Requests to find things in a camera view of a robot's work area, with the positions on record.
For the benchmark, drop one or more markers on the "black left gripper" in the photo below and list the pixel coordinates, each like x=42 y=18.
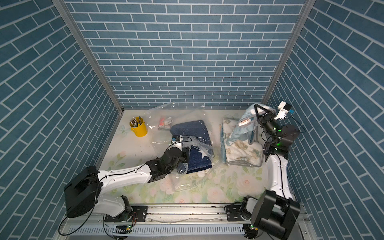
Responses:
x=185 y=153

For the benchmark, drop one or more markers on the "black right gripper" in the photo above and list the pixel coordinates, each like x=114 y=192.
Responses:
x=266 y=120

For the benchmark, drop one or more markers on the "light blue cloud blanket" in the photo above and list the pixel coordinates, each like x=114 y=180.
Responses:
x=245 y=127

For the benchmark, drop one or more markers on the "clear plastic vacuum bag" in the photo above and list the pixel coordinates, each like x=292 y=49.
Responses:
x=161 y=140

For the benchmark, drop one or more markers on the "cream fluffy navy-trimmed blanket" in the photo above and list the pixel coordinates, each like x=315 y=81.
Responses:
x=240 y=152

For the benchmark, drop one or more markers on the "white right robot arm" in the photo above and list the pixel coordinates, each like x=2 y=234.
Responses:
x=275 y=212

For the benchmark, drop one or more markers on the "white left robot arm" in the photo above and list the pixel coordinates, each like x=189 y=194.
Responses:
x=89 y=190

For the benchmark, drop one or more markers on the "navy blue star blanket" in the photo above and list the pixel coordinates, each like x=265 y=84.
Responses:
x=198 y=141

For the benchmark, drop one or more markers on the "highlighter marker pack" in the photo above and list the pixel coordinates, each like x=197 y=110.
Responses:
x=165 y=123

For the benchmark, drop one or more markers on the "yellow metal pen bucket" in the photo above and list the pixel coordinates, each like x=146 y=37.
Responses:
x=140 y=131

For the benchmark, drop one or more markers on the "pens in bucket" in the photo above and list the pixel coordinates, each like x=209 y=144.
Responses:
x=136 y=122

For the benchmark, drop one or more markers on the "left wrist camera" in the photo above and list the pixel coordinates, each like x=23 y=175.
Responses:
x=177 y=141

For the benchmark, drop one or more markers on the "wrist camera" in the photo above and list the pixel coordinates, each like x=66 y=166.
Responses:
x=285 y=109
x=177 y=141

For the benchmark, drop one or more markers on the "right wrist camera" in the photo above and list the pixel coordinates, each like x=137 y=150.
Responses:
x=285 y=109

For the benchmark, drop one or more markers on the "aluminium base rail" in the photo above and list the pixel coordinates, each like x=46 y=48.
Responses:
x=165 y=222

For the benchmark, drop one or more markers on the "right aluminium corner post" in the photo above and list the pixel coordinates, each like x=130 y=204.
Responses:
x=307 y=7

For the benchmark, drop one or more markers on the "aluminium corner post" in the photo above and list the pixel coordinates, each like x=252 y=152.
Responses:
x=307 y=7
x=76 y=32

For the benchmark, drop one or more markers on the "left aluminium corner post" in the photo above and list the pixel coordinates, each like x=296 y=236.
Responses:
x=76 y=32

